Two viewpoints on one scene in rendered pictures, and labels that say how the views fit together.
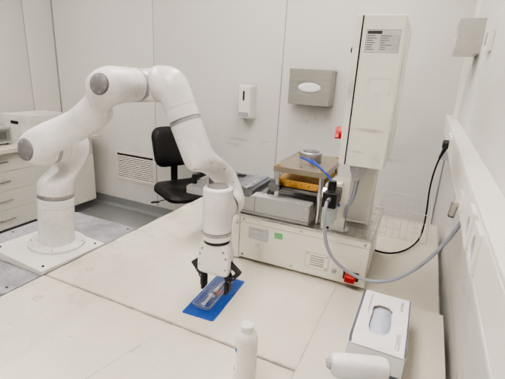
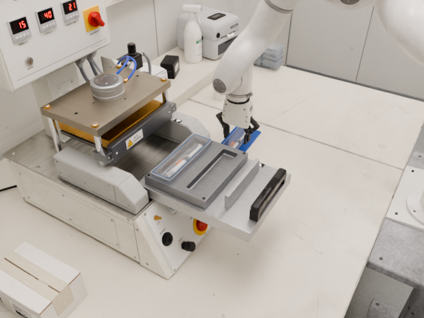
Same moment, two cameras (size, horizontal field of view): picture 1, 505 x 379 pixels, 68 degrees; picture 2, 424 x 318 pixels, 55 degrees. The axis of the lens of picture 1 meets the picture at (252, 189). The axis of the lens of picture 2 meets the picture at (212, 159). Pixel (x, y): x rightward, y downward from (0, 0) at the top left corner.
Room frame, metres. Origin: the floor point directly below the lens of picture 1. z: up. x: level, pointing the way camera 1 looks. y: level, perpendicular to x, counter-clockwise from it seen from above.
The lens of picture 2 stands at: (2.15, 0.18, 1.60)
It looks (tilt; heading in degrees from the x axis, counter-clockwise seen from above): 38 degrees down; 188
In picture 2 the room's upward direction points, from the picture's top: straight up
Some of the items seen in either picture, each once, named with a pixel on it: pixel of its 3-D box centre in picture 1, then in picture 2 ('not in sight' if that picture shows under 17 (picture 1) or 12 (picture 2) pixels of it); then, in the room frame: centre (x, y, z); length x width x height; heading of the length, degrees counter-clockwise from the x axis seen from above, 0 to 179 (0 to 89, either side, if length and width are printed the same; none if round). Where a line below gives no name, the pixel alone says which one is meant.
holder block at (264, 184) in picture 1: (243, 183); (198, 167); (1.41, 0.04, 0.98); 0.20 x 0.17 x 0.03; 157
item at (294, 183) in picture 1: (308, 173); (113, 106); (1.30, -0.20, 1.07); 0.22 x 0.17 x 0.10; 157
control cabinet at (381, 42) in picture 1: (366, 127); (44, 23); (1.24, -0.36, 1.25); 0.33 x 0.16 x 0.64; 157
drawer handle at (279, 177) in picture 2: (203, 174); (269, 192); (1.48, 0.21, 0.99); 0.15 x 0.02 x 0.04; 157
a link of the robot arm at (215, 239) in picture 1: (216, 234); (239, 93); (0.98, 0.10, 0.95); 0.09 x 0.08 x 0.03; 69
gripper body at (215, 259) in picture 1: (216, 253); (237, 109); (0.98, 0.10, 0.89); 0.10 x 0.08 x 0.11; 69
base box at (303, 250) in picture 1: (299, 232); (129, 175); (1.30, -0.19, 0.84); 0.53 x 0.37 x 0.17; 67
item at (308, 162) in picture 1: (316, 171); (106, 95); (1.28, -0.22, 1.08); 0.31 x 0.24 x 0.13; 157
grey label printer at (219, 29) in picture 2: not in sight; (209, 32); (0.28, -0.11, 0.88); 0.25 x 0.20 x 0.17; 60
